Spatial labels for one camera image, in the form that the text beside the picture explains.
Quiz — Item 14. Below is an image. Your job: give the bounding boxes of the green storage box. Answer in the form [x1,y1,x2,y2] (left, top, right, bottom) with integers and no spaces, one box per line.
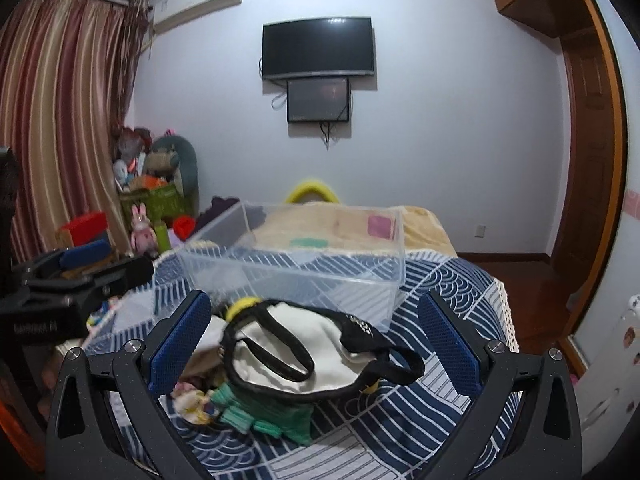
[119,183,193,226]

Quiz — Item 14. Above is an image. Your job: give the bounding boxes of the yellow round soft ball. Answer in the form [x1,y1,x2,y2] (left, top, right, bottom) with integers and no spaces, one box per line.
[224,297,262,323]

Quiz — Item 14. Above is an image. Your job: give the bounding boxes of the red plush item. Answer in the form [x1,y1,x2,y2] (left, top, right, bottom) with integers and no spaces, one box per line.
[171,214,196,242]

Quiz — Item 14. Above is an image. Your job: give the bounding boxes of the black wall television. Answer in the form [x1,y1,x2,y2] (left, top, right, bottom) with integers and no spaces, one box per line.
[262,18,375,80]

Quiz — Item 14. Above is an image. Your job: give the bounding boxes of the white wall socket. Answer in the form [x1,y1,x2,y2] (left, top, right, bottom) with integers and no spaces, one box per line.
[474,224,486,238]

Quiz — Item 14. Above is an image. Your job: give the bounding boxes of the striped red beige curtain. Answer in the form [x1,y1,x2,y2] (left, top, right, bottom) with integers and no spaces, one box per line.
[1,0,149,261]

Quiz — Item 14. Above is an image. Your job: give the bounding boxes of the yellow foam arch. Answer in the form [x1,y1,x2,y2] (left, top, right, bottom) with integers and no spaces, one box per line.
[285,179,340,204]

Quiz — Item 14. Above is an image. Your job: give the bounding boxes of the green knitted cloth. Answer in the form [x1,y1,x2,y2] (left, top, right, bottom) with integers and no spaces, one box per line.
[207,382,314,445]

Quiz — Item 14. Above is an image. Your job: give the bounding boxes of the small black wall monitor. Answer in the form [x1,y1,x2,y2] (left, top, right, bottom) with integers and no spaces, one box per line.
[286,77,350,124]

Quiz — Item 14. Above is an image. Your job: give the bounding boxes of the pink plush rabbit toy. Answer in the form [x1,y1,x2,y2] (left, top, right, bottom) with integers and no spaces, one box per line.
[130,203,160,258]

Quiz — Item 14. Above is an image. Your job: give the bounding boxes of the blue white patterned tablecloth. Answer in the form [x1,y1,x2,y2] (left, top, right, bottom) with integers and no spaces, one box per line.
[84,250,518,479]

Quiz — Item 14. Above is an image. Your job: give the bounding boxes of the brown wooden door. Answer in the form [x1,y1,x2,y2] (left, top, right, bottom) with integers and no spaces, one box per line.
[551,28,616,287]

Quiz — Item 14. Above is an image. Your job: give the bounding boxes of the white wardrobe door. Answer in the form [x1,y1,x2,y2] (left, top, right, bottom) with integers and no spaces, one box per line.
[574,0,639,479]

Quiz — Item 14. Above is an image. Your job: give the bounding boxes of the clear plastic storage box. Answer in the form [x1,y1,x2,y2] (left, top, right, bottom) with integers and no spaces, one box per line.
[178,202,406,332]

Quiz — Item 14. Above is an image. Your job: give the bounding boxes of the grey plush dinosaur toy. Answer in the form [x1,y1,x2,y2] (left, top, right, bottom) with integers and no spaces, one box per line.
[143,134,198,200]

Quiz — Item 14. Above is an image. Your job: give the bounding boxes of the white tote bag black straps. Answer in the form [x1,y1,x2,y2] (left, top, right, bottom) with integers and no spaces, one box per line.
[218,298,426,401]

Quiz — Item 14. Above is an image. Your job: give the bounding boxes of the floral fabric piece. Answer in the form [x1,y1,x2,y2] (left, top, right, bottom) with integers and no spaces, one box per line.
[170,382,219,426]

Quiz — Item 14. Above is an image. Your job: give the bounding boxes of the red box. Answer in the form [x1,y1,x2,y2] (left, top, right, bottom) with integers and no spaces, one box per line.
[55,211,108,248]

